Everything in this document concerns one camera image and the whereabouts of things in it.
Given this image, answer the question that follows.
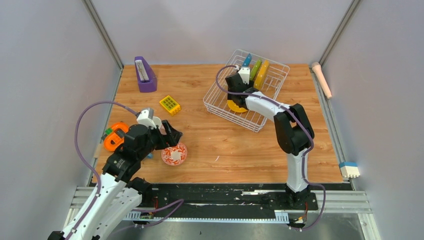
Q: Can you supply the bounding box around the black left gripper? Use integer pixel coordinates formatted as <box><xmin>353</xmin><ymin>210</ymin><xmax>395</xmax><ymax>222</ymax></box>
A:
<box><xmin>138</xmin><ymin>119</ymin><xmax>183</xmax><ymax>159</ymax></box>

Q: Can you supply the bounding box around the white orange patterned bowl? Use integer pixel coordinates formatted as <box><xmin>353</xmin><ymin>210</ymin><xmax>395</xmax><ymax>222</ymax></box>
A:
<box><xmin>161</xmin><ymin>142</ymin><xmax>188</xmax><ymax>166</ymax></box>

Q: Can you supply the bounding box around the yellow ribbed bowl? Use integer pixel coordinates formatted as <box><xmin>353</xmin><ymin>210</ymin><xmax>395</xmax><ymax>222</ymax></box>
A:
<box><xmin>227</xmin><ymin>100</ymin><xmax>248</xmax><ymax>113</ymax></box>

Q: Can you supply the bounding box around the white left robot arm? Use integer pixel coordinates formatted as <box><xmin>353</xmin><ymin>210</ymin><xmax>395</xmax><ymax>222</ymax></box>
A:
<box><xmin>48</xmin><ymin>120</ymin><xmax>183</xmax><ymax>240</ymax></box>

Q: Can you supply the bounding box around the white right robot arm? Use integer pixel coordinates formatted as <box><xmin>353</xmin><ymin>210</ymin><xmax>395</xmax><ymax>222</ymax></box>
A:
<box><xmin>225</xmin><ymin>73</ymin><xmax>315</xmax><ymax>209</ymax></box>

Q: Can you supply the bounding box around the green dotted plate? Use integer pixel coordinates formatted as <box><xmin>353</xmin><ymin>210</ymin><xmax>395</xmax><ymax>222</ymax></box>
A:
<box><xmin>249</xmin><ymin>59</ymin><xmax>263</xmax><ymax>81</ymax></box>

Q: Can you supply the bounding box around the blue dotted plate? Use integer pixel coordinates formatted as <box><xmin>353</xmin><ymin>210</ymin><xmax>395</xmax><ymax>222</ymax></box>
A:
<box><xmin>241</xmin><ymin>53</ymin><xmax>252</xmax><ymax>67</ymax></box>

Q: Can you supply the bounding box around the yellow dotted plate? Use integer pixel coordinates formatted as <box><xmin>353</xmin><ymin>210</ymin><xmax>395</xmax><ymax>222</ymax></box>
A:
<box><xmin>253</xmin><ymin>60</ymin><xmax>270</xmax><ymax>90</ymax></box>

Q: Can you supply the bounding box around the yellow green toy block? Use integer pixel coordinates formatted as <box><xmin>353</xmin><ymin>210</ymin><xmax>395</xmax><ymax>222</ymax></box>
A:
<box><xmin>159</xmin><ymin>95</ymin><xmax>182</xmax><ymax>116</ymax></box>

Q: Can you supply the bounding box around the purple metronome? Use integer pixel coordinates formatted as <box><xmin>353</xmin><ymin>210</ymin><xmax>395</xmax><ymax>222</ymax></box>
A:
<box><xmin>134</xmin><ymin>56</ymin><xmax>158</xmax><ymax>93</ymax></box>

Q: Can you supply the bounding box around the green toy piece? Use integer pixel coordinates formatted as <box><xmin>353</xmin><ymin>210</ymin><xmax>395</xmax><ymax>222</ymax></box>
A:
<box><xmin>104</xmin><ymin>128</ymin><xmax>113</xmax><ymax>136</ymax></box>

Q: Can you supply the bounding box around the white blue toy block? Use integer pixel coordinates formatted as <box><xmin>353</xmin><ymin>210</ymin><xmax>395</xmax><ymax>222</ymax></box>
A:
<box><xmin>338</xmin><ymin>161</ymin><xmax>361</xmax><ymax>178</ymax></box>

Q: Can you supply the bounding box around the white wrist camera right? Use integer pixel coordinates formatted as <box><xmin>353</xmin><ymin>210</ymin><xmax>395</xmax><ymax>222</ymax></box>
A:
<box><xmin>237</xmin><ymin>66</ymin><xmax>251</xmax><ymax>85</ymax></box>

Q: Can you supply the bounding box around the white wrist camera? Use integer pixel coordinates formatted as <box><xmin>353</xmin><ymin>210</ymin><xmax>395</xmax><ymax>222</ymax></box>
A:
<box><xmin>136</xmin><ymin>107</ymin><xmax>162</xmax><ymax>129</ymax></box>
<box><xmin>237</xmin><ymin>66</ymin><xmax>251</xmax><ymax>85</ymax></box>

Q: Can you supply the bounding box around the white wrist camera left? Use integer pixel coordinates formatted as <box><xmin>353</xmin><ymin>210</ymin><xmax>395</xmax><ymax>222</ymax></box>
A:
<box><xmin>136</xmin><ymin>107</ymin><xmax>162</xmax><ymax>129</ymax></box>

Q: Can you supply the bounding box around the white wire dish rack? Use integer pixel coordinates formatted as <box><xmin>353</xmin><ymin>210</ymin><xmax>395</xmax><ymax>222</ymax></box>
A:
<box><xmin>203</xmin><ymin>49</ymin><xmax>290</xmax><ymax>133</ymax></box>

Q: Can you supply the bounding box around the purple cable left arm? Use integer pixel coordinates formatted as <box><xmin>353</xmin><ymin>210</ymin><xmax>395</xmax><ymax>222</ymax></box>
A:
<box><xmin>64</xmin><ymin>100</ymin><xmax>185</xmax><ymax>240</ymax></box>

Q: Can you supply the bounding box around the pink cylinder handle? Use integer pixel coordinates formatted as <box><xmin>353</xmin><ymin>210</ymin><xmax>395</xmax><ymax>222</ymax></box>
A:
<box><xmin>311</xmin><ymin>62</ymin><xmax>332</xmax><ymax>99</ymax></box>

